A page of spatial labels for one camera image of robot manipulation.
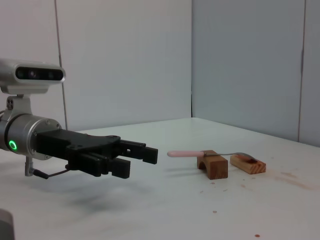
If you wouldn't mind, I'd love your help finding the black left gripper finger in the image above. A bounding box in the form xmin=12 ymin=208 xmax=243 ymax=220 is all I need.
xmin=111 ymin=139 xmax=159 ymax=165
xmin=65 ymin=153 xmax=132 ymax=180

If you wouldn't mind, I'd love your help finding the left gripper cable with connector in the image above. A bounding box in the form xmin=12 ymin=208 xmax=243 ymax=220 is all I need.
xmin=24 ymin=159 xmax=70 ymax=180

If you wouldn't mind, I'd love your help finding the flat light stained wooden block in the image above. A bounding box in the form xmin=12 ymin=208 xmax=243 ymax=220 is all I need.
xmin=229 ymin=154 xmax=267 ymax=175

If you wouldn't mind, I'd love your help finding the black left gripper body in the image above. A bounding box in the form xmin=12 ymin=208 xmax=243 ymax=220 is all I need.
xmin=36 ymin=129 xmax=121 ymax=170

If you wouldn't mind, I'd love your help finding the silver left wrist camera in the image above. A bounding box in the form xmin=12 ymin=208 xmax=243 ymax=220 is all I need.
xmin=0 ymin=58 xmax=67 ymax=95

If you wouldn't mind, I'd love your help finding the arched brown wooden block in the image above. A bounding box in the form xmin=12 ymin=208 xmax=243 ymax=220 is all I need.
xmin=196 ymin=149 xmax=229 ymax=180

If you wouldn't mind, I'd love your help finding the pink handled metal spoon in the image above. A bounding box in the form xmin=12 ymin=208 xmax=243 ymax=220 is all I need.
xmin=166 ymin=149 xmax=257 ymax=163

